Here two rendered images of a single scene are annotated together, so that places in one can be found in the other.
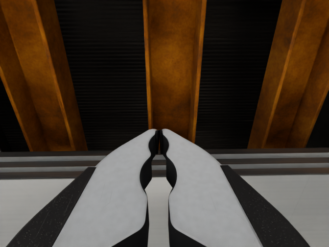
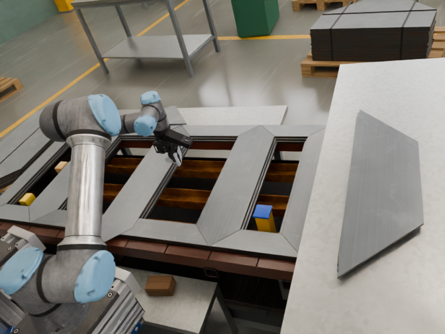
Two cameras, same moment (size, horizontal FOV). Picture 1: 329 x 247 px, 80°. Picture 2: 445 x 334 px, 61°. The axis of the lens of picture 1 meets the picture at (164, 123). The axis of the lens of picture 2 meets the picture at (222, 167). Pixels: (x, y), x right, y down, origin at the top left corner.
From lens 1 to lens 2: 160 cm
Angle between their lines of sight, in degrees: 44
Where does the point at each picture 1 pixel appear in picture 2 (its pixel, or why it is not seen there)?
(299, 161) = (153, 199)
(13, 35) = (217, 168)
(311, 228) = (128, 203)
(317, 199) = (140, 201)
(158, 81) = (189, 197)
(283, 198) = (145, 195)
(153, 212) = (156, 170)
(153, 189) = (163, 171)
